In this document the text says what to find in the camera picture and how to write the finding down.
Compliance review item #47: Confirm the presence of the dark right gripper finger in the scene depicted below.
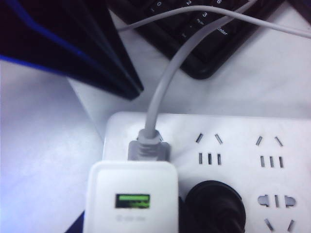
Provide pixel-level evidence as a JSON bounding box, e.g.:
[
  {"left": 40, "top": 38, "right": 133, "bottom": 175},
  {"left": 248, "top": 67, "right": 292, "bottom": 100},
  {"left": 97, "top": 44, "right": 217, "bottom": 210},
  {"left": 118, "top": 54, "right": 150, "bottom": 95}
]
[{"left": 0, "top": 0, "right": 144, "bottom": 100}]

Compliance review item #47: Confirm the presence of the white charger block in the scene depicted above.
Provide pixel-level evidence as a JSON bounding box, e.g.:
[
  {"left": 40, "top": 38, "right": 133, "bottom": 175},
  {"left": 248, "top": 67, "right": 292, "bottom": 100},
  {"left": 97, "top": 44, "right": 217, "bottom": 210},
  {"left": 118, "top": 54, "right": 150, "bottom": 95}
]
[{"left": 82, "top": 161, "right": 179, "bottom": 233}]

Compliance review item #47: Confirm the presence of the black keyboard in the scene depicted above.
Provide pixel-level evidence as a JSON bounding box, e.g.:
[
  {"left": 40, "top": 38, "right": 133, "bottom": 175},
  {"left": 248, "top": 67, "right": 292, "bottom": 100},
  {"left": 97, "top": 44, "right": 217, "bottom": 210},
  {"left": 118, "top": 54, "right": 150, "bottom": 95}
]
[{"left": 128, "top": 0, "right": 285, "bottom": 80}]

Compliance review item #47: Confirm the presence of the white power strip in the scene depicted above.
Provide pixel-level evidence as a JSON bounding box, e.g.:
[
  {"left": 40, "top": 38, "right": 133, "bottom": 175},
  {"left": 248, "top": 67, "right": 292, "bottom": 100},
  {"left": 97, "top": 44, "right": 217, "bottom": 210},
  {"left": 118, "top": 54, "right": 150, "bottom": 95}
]
[{"left": 102, "top": 111, "right": 311, "bottom": 233}]

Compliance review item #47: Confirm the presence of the thin white charger cable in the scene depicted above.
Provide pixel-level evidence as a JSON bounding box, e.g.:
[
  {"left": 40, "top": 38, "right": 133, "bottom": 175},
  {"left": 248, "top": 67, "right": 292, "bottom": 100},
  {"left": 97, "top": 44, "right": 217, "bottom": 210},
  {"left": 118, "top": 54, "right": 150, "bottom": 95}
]
[{"left": 118, "top": 5, "right": 311, "bottom": 39}]

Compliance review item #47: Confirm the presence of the grey plug with cable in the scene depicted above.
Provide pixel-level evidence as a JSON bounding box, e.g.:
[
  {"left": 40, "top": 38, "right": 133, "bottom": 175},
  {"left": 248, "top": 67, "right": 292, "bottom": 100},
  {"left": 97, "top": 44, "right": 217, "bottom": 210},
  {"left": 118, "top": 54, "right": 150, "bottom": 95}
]
[{"left": 127, "top": 0, "right": 256, "bottom": 163}]

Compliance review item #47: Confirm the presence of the black plug with cable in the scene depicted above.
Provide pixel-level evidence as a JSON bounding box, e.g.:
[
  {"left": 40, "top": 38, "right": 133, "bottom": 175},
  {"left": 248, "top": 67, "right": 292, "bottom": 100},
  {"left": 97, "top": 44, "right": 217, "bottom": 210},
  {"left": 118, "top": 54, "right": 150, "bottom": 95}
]
[{"left": 184, "top": 179, "right": 247, "bottom": 233}]

